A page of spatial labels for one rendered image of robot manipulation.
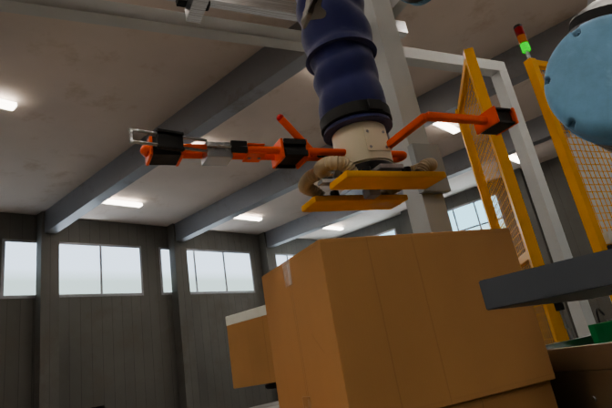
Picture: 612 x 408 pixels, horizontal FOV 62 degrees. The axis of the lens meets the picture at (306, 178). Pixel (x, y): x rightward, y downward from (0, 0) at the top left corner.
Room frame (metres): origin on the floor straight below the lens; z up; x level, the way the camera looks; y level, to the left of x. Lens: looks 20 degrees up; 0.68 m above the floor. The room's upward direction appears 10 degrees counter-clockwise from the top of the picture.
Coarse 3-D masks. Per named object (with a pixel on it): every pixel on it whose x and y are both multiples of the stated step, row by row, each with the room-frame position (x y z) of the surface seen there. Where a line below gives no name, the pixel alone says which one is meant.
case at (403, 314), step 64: (320, 256) 1.14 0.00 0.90; (384, 256) 1.21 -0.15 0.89; (448, 256) 1.30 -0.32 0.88; (512, 256) 1.40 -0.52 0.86; (320, 320) 1.19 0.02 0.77; (384, 320) 1.19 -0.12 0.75; (448, 320) 1.27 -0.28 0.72; (512, 320) 1.37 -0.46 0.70; (320, 384) 1.24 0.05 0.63; (384, 384) 1.18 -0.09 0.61; (448, 384) 1.25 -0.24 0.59; (512, 384) 1.34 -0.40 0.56
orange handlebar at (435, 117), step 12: (420, 120) 1.25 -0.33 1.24; (432, 120) 1.25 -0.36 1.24; (444, 120) 1.27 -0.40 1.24; (456, 120) 1.28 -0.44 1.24; (468, 120) 1.30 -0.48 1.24; (480, 120) 1.32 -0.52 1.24; (408, 132) 1.30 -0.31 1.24; (192, 144) 1.17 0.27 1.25; (204, 144) 1.18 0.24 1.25; (252, 144) 1.24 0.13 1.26; (264, 144) 1.26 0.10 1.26; (396, 144) 1.38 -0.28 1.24; (144, 156) 1.15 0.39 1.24; (192, 156) 1.21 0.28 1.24; (240, 156) 1.27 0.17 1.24; (252, 156) 1.26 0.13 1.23; (264, 156) 1.30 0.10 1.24; (312, 156) 1.37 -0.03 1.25; (396, 156) 1.48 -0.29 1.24
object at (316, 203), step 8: (336, 192) 1.49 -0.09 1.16; (312, 200) 1.42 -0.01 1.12; (320, 200) 1.42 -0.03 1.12; (328, 200) 1.43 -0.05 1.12; (336, 200) 1.44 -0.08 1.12; (344, 200) 1.46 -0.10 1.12; (352, 200) 1.47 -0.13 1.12; (360, 200) 1.48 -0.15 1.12; (368, 200) 1.50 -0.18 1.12; (376, 200) 1.51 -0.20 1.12; (384, 200) 1.53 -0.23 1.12; (392, 200) 1.55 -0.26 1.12; (400, 200) 1.56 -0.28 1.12; (304, 208) 1.47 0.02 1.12; (312, 208) 1.47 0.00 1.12; (320, 208) 1.48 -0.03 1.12; (328, 208) 1.50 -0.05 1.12; (336, 208) 1.51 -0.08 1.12; (344, 208) 1.53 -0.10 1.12; (352, 208) 1.55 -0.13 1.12; (360, 208) 1.56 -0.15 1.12; (368, 208) 1.58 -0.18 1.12; (376, 208) 1.60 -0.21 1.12; (384, 208) 1.62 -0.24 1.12; (392, 208) 1.64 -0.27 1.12
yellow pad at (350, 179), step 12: (408, 168) 1.39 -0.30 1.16; (336, 180) 1.29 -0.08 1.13; (348, 180) 1.27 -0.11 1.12; (360, 180) 1.29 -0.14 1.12; (372, 180) 1.31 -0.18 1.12; (384, 180) 1.33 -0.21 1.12; (396, 180) 1.35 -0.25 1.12; (408, 180) 1.37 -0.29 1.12; (420, 180) 1.39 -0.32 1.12; (432, 180) 1.41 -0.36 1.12
